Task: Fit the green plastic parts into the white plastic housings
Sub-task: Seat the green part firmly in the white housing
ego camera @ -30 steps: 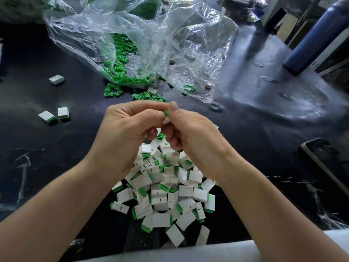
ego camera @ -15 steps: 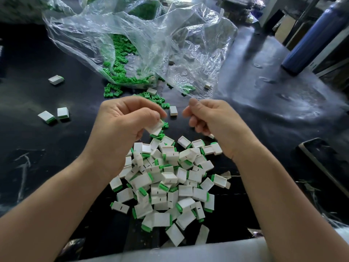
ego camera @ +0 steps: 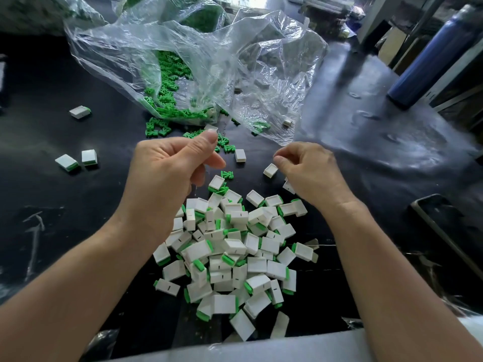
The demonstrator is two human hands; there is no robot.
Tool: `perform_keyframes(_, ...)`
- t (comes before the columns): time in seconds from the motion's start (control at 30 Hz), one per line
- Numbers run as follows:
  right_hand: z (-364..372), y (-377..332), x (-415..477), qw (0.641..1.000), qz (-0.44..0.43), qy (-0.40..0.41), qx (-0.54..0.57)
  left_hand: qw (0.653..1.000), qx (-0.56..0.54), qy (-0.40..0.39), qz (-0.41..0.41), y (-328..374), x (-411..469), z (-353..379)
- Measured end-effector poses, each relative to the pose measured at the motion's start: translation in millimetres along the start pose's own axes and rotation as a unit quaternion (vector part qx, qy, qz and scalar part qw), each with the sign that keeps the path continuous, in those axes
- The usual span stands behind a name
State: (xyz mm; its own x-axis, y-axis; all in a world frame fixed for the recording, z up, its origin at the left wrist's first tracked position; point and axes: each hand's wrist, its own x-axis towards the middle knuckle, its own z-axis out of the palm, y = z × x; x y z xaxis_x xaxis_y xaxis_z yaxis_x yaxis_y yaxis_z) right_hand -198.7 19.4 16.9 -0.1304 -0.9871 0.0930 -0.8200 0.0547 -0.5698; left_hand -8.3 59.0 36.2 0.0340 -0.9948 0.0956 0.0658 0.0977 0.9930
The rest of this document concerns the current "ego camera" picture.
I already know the person's left hand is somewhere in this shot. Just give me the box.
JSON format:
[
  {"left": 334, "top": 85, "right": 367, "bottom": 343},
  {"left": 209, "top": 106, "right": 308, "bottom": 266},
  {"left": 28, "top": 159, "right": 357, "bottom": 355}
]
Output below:
[{"left": 115, "top": 131, "right": 227, "bottom": 249}]

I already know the person's right forearm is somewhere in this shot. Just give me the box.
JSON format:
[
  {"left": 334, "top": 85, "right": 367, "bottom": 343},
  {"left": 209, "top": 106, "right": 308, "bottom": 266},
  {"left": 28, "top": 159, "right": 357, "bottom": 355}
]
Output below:
[{"left": 325, "top": 198, "right": 483, "bottom": 362}]

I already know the pile of assembled white-green pieces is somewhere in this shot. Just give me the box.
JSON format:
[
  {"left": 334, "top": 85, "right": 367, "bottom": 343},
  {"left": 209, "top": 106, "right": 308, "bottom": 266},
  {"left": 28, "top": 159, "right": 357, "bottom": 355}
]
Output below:
[{"left": 153, "top": 174, "right": 319, "bottom": 342}]

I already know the brown cardboard box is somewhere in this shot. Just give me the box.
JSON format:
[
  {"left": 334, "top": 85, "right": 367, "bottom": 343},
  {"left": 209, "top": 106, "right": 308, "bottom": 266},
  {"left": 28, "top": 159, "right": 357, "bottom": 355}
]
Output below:
[{"left": 376, "top": 26, "right": 410, "bottom": 66}]

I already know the person's left forearm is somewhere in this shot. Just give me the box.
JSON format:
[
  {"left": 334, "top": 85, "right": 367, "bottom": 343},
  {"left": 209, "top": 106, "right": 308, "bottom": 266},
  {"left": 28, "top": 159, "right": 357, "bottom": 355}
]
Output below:
[{"left": 0, "top": 215, "right": 155, "bottom": 362}]

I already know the person's right hand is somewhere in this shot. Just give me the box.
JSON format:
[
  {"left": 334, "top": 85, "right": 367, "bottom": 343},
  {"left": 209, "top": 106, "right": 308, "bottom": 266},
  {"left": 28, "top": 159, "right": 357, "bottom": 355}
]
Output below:
[{"left": 272, "top": 141, "right": 359, "bottom": 219}]

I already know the black smartphone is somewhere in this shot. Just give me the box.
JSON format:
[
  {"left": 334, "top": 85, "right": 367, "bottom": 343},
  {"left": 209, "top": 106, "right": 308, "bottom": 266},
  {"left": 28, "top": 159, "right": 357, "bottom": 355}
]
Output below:
[{"left": 411, "top": 194, "right": 483, "bottom": 282}]

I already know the pile of green clips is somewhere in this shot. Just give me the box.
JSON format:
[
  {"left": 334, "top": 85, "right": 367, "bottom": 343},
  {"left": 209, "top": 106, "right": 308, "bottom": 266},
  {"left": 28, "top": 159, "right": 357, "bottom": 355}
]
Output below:
[{"left": 143, "top": 50, "right": 271, "bottom": 197}]

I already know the plastic bag full of green pieces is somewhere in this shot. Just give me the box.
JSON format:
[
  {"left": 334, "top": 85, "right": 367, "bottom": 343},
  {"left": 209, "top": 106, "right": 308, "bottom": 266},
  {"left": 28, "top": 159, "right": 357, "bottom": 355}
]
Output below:
[{"left": 113, "top": 0, "right": 226, "bottom": 33}]

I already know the white metal frame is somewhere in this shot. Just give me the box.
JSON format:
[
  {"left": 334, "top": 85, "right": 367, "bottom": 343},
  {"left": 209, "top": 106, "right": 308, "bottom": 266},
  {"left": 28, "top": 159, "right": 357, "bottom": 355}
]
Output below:
[{"left": 356, "top": 0, "right": 483, "bottom": 61}]

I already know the grey machine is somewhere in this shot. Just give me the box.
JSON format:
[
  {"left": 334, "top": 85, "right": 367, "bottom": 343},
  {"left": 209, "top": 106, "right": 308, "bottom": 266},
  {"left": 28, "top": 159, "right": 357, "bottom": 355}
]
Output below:
[{"left": 298, "top": 0, "right": 365, "bottom": 35}]

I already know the large bag of assembled pieces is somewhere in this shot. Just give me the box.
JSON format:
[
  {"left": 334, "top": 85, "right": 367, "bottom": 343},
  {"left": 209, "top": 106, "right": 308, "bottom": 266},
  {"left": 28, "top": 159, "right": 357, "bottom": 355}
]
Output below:
[{"left": 0, "top": 0, "right": 107, "bottom": 35}]

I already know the clear plastic bag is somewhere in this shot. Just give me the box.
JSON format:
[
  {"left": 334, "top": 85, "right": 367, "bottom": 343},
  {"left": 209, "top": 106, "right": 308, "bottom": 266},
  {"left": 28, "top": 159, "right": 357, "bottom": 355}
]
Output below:
[{"left": 64, "top": 0, "right": 329, "bottom": 146}]

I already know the blue cylinder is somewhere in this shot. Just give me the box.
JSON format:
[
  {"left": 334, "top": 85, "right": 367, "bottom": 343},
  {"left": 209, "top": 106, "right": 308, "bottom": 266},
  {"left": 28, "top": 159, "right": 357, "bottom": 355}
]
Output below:
[{"left": 387, "top": 4, "right": 483, "bottom": 110}]

